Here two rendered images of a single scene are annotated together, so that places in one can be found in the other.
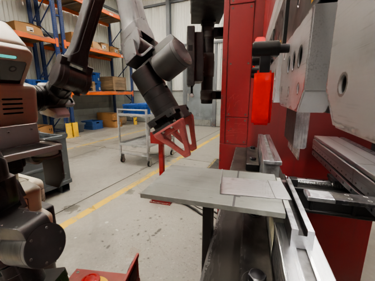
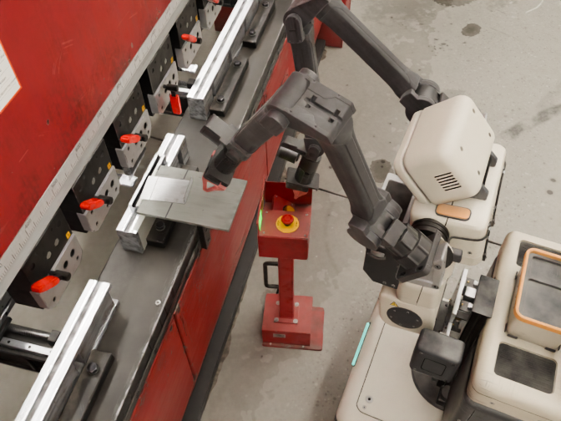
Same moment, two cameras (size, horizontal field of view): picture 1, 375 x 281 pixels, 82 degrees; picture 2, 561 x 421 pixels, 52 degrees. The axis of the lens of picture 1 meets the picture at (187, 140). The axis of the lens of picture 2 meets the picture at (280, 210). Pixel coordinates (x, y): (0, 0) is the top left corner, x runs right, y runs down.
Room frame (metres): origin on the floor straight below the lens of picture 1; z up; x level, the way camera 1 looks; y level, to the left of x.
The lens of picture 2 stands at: (1.48, 0.17, 2.22)
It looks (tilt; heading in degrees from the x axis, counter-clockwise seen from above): 51 degrees down; 179
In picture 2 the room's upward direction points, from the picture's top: 1 degrees counter-clockwise
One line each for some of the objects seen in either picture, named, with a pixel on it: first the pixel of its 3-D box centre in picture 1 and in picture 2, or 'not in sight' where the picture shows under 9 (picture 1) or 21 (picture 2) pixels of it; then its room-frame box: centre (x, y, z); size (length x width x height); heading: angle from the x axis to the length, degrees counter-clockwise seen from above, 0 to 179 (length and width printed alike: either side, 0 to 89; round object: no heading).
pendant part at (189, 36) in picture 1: (195, 61); not in sight; (1.67, -0.05, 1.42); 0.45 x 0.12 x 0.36; 0
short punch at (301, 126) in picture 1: (295, 127); (133, 154); (0.40, -0.20, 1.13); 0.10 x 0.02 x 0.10; 164
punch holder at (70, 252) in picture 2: not in sight; (37, 257); (0.81, -0.32, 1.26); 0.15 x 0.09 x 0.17; 164
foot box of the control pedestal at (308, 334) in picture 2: not in sight; (294, 320); (0.33, 0.23, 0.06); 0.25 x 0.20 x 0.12; 83
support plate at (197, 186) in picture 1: (214, 184); (193, 196); (0.44, -0.06, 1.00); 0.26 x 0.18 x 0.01; 74
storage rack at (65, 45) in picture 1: (94, 69); not in sight; (7.33, 3.05, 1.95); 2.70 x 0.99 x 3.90; 155
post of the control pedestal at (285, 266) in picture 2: not in sight; (286, 276); (0.33, 0.20, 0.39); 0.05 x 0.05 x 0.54; 83
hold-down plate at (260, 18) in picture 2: not in sight; (259, 22); (-0.55, 0.13, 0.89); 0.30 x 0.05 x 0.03; 164
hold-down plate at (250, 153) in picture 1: (252, 157); (76, 412); (0.99, -0.31, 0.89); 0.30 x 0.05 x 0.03; 164
